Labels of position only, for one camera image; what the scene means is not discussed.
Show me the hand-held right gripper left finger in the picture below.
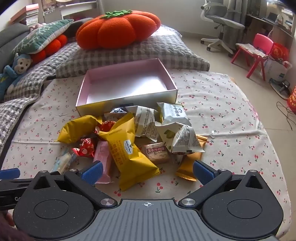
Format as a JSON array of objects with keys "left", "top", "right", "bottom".
[{"left": 32, "top": 161, "right": 117, "bottom": 208}]

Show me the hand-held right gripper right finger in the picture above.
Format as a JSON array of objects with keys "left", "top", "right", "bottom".
[{"left": 179, "top": 160, "right": 264, "bottom": 208}]

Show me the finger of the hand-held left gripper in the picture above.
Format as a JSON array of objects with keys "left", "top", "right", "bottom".
[{"left": 0, "top": 168, "right": 35, "bottom": 186}]

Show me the pink snack packet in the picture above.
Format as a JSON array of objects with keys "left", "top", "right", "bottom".
[{"left": 92, "top": 140, "right": 116, "bottom": 184}]

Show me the orange snack packet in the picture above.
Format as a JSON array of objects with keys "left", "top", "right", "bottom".
[{"left": 174, "top": 134, "right": 208, "bottom": 181}]

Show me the red foil candy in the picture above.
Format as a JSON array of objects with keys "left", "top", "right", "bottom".
[
  {"left": 72, "top": 137, "right": 98, "bottom": 158},
  {"left": 94, "top": 120, "right": 114, "bottom": 135}
]

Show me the clear blue snack packet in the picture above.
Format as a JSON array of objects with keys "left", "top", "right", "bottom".
[{"left": 50, "top": 148, "right": 77, "bottom": 174}]

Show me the yellow snack packet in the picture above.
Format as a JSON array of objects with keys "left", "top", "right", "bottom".
[
  {"left": 98, "top": 112, "right": 161, "bottom": 192},
  {"left": 57, "top": 115, "right": 103, "bottom": 144}
]

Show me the brown snack packet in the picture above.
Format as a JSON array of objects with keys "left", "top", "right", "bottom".
[{"left": 141, "top": 142, "right": 172, "bottom": 165}]

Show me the silver blue snack packet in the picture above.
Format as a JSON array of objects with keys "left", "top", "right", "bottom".
[{"left": 104, "top": 107, "right": 128, "bottom": 121}]

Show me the pink cardboard box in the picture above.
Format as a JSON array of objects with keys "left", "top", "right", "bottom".
[{"left": 76, "top": 58, "right": 178, "bottom": 116}]

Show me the person's left forearm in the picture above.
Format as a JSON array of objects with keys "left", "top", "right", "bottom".
[{"left": 0, "top": 222, "right": 31, "bottom": 241}]

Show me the person's left hand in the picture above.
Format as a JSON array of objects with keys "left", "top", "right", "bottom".
[{"left": 0, "top": 210, "right": 15, "bottom": 229}]

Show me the cherry-print bedsheet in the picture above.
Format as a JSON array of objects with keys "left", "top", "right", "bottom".
[{"left": 0, "top": 68, "right": 292, "bottom": 237}]

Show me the grey checked blanket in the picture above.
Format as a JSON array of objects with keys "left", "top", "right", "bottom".
[{"left": 0, "top": 42, "right": 80, "bottom": 149}]

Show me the blue monkey plush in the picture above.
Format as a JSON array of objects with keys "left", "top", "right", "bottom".
[{"left": 0, "top": 53, "right": 33, "bottom": 98}]

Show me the large red gift bag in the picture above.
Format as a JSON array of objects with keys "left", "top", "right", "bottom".
[{"left": 287, "top": 86, "right": 296, "bottom": 114}]

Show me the black floor device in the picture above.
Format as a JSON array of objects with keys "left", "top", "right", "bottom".
[{"left": 270, "top": 80, "right": 292, "bottom": 98}]

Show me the white paper bag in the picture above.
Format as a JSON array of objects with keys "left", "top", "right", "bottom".
[{"left": 261, "top": 56, "right": 292, "bottom": 83}]

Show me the small red pumpkin cushion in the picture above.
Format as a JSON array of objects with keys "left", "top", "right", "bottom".
[{"left": 30, "top": 34, "right": 68, "bottom": 65}]

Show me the printed cloth on chair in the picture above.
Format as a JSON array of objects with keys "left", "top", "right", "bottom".
[{"left": 236, "top": 43, "right": 269, "bottom": 59}]

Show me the grey checked pillow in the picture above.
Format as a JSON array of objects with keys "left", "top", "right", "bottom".
[{"left": 55, "top": 25, "right": 211, "bottom": 79}]

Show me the grey sofa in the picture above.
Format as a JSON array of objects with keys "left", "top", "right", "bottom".
[{"left": 0, "top": 17, "right": 93, "bottom": 70}]

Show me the green leaf-pattern pillow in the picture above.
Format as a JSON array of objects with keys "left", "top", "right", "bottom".
[{"left": 11, "top": 19, "right": 74, "bottom": 55}]

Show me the pink plastic child chair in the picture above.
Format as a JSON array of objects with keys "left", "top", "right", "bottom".
[{"left": 231, "top": 34, "right": 274, "bottom": 81}]

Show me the orange pumpkin cushion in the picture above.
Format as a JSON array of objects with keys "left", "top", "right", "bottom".
[{"left": 76, "top": 10, "right": 161, "bottom": 50}]

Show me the grey office chair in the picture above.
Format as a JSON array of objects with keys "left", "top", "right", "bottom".
[{"left": 200, "top": 0, "right": 246, "bottom": 58}]

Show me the wooden desk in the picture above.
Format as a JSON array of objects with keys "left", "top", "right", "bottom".
[{"left": 245, "top": 9, "right": 295, "bottom": 48}]

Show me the stack of books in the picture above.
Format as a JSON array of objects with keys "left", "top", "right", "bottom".
[{"left": 24, "top": 3, "right": 40, "bottom": 26}]

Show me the grey curtain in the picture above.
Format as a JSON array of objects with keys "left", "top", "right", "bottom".
[{"left": 225, "top": 0, "right": 248, "bottom": 24}]

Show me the white shelf unit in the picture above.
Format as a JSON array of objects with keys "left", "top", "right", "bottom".
[{"left": 40, "top": 0, "right": 102, "bottom": 21}]

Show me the black cable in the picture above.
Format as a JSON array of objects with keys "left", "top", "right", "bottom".
[{"left": 276, "top": 102, "right": 296, "bottom": 131}]

